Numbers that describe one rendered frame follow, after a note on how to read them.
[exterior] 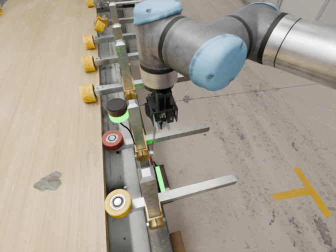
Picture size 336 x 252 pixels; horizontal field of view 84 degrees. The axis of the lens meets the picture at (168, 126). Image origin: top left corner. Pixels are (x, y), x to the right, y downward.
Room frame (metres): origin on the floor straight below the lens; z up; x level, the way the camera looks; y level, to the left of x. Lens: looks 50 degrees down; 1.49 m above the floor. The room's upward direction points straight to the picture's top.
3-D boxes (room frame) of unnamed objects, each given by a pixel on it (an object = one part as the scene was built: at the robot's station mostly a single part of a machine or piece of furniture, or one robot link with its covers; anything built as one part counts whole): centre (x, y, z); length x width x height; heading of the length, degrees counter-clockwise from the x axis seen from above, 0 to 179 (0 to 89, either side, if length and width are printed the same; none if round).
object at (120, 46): (0.66, 0.17, 0.94); 0.03 x 0.03 x 0.48; 15
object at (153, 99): (0.38, 0.02, 1.15); 0.09 x 0.08 x 0.12; 15
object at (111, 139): (0.43, 0.22, 0.85); 0.08 x 0.08 x 0.11
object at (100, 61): (0.95, 0.18, 0.95); 0.50 x 0.04 x 0.04; 105
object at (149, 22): (0.38, 0.02, 1.32); 0.10 x 0.09 x 0.12; 42
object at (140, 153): (0.44, 0.12, 0.85); 0.13 x 0.06 x 0.05; 15
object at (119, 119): (0.40, 0.15, 1.07); 0.06 x 0.06 x 0.02
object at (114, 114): (0.40, 0.15, 1.10); 0.06 x 0.06 x 0.02
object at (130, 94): (0.68, 0.18, 0.95); 0.13 x 0.06 x 0.05; 15
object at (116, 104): (0.40, 0.15, 1.00); 0.06 x 0.06 x 0.22; 15
